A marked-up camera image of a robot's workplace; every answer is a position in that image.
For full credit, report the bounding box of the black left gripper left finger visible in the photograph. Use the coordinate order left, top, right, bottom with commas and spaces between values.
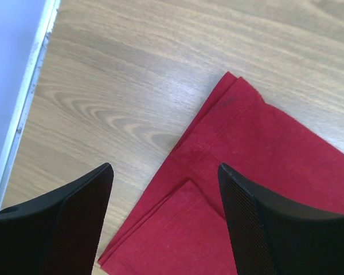
0, 163, 114, 274

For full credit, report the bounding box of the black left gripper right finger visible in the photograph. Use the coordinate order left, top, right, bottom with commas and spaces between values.
218, 163, 344, 274

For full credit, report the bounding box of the dark red t shirt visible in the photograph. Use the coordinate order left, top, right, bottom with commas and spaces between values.
98, 73, 344, 274

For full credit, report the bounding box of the aluminium table edge rail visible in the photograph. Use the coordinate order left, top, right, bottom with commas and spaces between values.
0, 0, 61, 208

